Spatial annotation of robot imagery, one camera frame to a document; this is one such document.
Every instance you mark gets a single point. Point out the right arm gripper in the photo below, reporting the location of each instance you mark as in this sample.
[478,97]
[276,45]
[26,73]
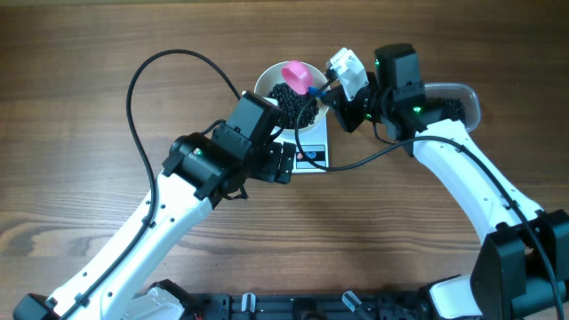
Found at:
[340,105]

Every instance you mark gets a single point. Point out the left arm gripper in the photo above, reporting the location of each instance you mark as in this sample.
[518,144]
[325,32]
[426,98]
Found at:
[276,162]

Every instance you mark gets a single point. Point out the pink scoop blue handle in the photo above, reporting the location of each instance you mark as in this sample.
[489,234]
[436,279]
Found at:
[303,78]

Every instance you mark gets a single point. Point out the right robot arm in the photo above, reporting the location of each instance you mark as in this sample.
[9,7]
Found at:
[522,266]

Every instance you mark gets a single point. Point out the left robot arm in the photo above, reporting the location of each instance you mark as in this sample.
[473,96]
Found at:
[198,173]

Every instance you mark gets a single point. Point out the black beans in bowl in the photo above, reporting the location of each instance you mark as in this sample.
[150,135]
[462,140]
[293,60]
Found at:
[292,104]

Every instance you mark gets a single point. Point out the white round bowl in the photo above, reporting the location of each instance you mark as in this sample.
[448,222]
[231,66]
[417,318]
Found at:
[273,75]

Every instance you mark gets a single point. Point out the white digital kitchen scale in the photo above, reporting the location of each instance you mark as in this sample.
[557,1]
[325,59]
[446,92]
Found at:
[314,141]

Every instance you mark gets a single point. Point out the clear plastic bean container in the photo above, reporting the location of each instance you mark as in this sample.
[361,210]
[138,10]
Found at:
[462,92]

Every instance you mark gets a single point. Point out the black beans pile in container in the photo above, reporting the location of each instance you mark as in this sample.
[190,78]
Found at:
[452,109]

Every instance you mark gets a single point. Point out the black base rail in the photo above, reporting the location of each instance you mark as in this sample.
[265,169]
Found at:
[158,303]

